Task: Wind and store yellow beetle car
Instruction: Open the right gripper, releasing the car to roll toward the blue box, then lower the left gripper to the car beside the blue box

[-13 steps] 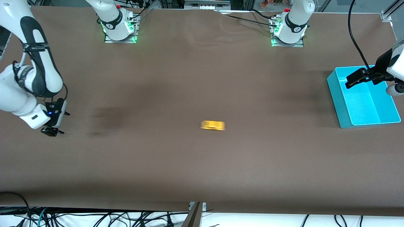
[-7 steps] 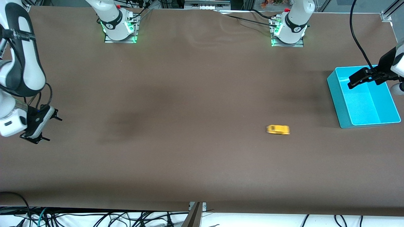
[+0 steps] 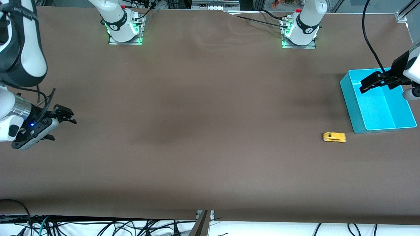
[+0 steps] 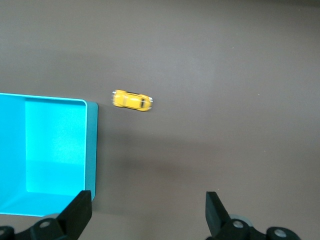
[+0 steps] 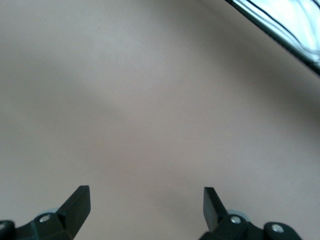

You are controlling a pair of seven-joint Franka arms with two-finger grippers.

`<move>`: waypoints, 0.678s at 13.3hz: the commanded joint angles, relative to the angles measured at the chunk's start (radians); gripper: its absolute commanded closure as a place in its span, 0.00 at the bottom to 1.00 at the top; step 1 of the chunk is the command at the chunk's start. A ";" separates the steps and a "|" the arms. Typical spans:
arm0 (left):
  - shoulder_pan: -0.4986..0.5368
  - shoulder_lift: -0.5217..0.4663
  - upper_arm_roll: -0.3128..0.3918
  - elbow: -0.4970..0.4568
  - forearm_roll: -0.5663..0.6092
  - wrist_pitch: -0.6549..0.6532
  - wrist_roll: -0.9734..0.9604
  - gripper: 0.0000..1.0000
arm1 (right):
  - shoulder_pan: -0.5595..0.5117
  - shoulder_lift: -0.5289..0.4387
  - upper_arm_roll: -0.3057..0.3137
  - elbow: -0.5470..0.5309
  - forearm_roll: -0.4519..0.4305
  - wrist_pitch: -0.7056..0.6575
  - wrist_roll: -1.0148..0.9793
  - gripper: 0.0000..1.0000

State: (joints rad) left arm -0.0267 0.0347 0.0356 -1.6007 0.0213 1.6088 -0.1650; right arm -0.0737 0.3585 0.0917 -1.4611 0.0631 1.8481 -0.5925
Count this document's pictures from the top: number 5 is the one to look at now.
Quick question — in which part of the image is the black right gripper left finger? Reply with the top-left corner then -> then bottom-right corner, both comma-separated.
15,185 -> 91,240

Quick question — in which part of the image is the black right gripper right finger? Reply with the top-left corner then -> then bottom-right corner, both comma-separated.
199,187 -> 266,240

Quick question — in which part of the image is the brown table cover sheet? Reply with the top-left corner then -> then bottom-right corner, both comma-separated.
0,0 -> 320,240

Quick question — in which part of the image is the thin black floor cable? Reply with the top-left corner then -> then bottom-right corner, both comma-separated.
246,0 -> 320,51

